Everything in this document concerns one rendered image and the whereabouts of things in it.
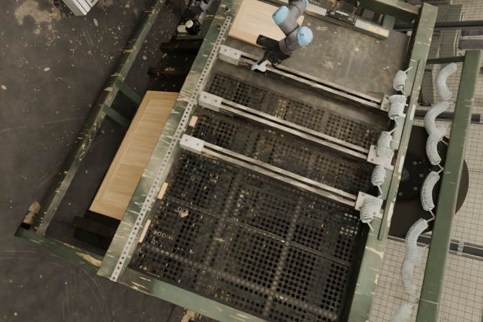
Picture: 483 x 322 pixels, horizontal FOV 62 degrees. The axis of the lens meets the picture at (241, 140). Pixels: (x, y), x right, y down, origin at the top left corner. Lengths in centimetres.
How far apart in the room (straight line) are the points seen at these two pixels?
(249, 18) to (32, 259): 205
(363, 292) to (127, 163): 159
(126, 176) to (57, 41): 95
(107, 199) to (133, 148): 36
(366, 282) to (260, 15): 169
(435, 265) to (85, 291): 235
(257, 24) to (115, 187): 137
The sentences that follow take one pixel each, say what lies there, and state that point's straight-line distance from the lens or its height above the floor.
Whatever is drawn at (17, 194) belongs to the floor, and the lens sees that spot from 278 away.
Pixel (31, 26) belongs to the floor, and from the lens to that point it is 276.
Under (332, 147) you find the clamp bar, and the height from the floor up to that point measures 160.
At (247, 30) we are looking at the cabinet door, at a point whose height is 98.
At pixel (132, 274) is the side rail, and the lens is 216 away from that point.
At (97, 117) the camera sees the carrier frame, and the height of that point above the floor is 18.
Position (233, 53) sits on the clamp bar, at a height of 99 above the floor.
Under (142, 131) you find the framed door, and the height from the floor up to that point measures 39.
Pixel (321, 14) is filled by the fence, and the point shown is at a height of 133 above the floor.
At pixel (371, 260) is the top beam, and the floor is 191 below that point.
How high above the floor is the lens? 239
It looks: 33 degrees down
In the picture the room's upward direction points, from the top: 98 degrees clockwise
